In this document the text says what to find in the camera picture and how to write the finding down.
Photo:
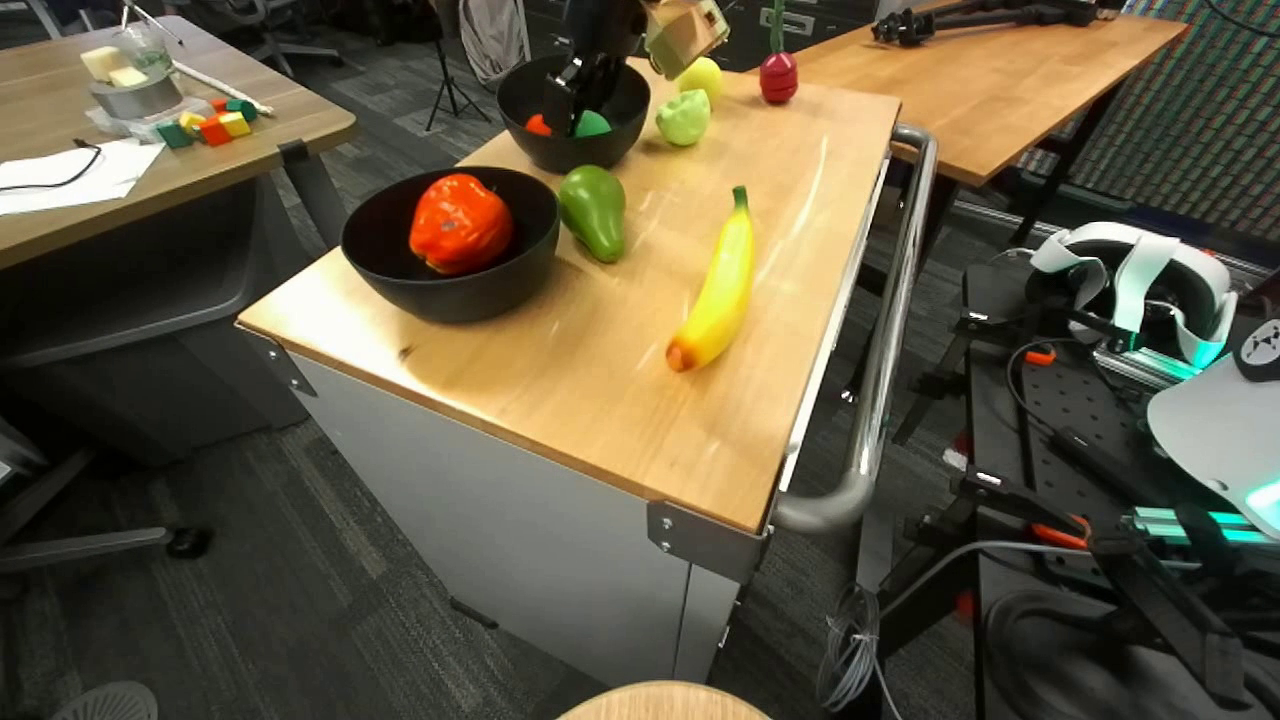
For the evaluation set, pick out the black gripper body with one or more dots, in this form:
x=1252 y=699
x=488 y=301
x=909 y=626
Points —
x=607 y=31

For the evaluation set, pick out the dark green plush pear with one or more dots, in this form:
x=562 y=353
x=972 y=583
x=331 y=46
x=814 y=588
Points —
x=592 y=214

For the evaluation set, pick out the red-orange plush pepper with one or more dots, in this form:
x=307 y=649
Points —
x=461 y=225

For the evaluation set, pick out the yellow plush banana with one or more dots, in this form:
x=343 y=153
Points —
x=722 y=286

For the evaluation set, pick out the light green lumpy plush fruit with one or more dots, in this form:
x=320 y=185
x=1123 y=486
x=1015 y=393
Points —
x=687 y=120

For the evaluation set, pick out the yellow-green plush ball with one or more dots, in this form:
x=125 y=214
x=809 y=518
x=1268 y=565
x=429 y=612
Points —
x=705 y=84

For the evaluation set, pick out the small black bowl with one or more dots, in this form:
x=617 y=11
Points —
x=572 y=153

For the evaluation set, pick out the grey hanging cloth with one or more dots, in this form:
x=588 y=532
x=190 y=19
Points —
x=495 y=32

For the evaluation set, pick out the black tripod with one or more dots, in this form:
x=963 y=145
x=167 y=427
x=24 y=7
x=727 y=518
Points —
x=447 y=64

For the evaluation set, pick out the red radish with green stem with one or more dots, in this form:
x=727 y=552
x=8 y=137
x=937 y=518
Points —
x=776 y=82

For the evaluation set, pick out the dark cabinet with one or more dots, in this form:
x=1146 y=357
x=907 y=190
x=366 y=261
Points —
x=824 y=21

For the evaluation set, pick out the large black bowl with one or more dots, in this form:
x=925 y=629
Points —
x=452 y=301

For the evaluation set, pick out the wooden office desk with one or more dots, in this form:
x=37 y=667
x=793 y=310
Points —
x=287 y=127

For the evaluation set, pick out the black device on desk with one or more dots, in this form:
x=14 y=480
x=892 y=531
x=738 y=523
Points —
x=921 y=24

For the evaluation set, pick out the green toy block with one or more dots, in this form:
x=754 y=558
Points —
x=172 y=137
x=247 y=109

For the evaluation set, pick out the yellow toy block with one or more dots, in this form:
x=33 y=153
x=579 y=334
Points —
x=190 y=120
x=239 y=127

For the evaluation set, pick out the white stick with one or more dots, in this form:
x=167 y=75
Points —
x=223 y=84

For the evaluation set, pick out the red toy block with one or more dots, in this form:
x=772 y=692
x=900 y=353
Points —
x=213 y=133

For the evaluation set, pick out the wooden desk with dark legs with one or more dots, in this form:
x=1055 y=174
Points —
x=1015 y=92

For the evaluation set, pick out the clear plastic container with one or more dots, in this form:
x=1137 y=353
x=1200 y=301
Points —
x=125 y=82

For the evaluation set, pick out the white cart with wooden top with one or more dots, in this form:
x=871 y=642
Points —
x=535 y=532

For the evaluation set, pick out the white paper sheet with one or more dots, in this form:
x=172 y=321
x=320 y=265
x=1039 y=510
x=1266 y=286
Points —
x=122 y=170

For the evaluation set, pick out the white VR headset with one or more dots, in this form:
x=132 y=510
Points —
x=1133 y=265

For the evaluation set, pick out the striped grey fabric panel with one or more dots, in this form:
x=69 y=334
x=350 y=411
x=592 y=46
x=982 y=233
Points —
x=1185 y=120

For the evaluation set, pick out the black breadboard table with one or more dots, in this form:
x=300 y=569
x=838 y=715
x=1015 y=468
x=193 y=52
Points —
x=1105 y=427

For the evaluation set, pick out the round wooden stool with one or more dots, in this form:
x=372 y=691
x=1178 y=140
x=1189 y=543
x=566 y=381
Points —
x=666 y=706

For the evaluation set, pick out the office chair base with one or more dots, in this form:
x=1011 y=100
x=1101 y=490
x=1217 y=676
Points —
x=81 y=545

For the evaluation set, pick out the grey rounded device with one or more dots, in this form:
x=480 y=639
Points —
x=1220 y=427

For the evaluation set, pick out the round black controller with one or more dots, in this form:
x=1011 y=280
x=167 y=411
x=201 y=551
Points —
x=1262 y=348

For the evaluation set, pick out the grey round object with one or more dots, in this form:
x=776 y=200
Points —
x=105 y=706

